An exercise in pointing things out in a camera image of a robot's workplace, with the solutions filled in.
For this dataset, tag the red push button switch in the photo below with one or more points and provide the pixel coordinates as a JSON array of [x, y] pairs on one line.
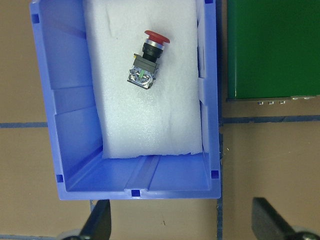
[[144, 70]]

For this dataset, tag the green conveyor belt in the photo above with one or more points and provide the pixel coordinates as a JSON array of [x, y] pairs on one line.
[[273, 49]]

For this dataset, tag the white foam pad left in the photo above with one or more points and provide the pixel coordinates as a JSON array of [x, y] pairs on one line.
[[162, 120]]

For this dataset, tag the left blue plastic bin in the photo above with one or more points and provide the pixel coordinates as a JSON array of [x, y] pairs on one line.
[[75, 134]]

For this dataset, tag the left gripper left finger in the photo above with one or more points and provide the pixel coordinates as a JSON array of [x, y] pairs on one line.
[[99, 224]]

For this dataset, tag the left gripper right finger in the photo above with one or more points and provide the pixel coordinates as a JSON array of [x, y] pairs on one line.
[[267, 223]]

